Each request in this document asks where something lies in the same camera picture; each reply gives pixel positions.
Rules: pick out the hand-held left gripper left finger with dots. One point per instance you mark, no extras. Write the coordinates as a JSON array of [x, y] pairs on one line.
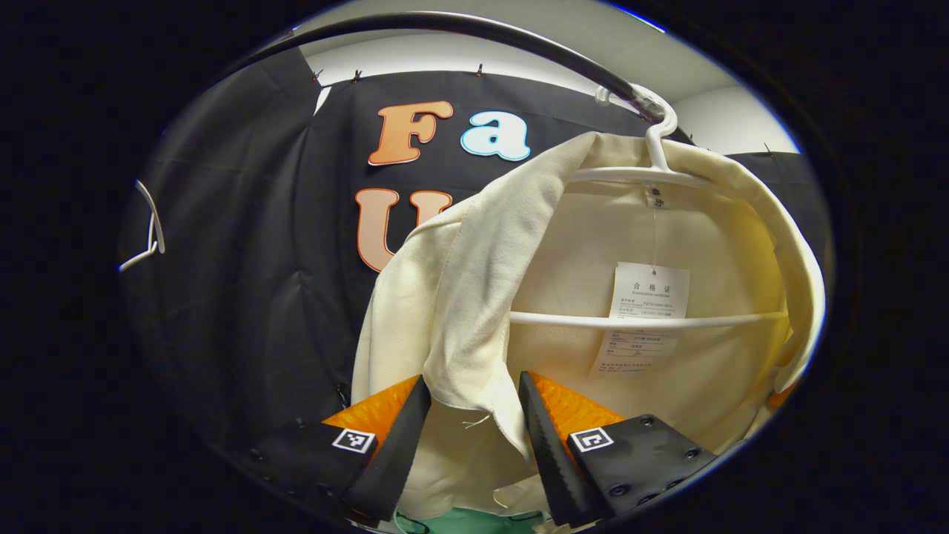
[[397, 452]]

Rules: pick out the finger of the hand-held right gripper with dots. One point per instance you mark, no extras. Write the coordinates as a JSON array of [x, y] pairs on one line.
[[784, 395]]

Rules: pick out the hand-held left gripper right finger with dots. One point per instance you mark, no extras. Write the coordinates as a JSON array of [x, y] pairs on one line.
[[552, 460]]

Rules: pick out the green laundry hamper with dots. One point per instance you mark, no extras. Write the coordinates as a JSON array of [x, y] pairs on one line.
[[460, 523]]

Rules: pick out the cream shirt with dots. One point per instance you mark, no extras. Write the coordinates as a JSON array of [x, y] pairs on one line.
[[460, 297]]

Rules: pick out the white plastic hanger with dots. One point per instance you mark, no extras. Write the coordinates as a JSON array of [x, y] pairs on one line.
[[158, 230], [660, 152]]

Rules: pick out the black backdrop cloth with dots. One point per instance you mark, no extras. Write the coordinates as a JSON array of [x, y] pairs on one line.
[[245, 259]]

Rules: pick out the black clothes rail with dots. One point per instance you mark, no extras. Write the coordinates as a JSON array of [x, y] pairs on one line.
[[474, 24]]

